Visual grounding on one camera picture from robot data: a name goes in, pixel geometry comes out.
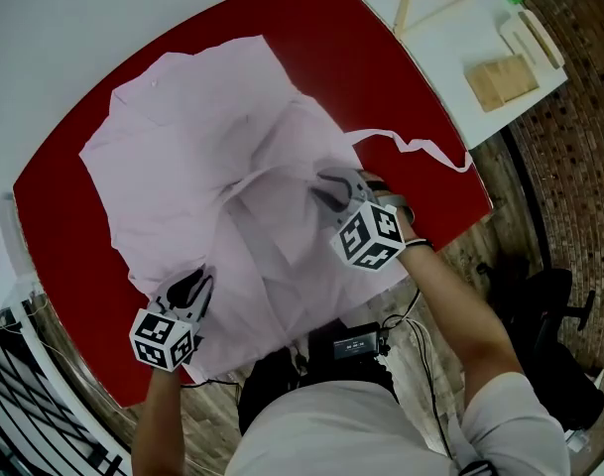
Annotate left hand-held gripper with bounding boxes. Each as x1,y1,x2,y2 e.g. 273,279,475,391
128,265,217,374

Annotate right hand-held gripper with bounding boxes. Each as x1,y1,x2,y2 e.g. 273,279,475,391
310,166,415,272

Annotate pink robe garment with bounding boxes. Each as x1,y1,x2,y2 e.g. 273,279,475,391
77,35,475,386

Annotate person's left forearm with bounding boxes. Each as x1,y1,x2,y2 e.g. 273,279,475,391
131,364,188,476

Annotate person's right forearm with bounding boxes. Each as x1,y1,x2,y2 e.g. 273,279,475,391
398,245,526,411

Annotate person's right hand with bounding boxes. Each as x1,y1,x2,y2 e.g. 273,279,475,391
359,170,421,246

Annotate person's black trousers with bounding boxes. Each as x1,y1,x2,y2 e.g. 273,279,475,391
236,317,400,435

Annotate black device with screen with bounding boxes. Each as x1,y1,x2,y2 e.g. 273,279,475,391
330,322,392,364

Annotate black and white stair railing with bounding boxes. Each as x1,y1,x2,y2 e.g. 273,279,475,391
0,304,134,476

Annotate red covered table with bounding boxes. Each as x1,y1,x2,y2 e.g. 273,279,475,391
12,0,495,410

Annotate white cabinet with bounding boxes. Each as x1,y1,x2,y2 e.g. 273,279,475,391
0,198,38,311

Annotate white side table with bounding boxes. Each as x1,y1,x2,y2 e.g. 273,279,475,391
330,0,570,151

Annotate wooden box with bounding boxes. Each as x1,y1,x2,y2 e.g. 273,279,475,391
463,53,541,113

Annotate wooden clothes hanger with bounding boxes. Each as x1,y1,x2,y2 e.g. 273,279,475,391
380,0,474,37

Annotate person's white shirt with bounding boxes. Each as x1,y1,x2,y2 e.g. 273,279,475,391
224,372,573,476

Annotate black office chair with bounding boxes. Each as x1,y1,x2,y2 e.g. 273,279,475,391
474,260,604,433

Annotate light wooden rack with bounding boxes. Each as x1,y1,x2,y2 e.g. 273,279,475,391
498,8,565,71

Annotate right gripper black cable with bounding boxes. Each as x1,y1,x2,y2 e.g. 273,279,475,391
380,288,454,458

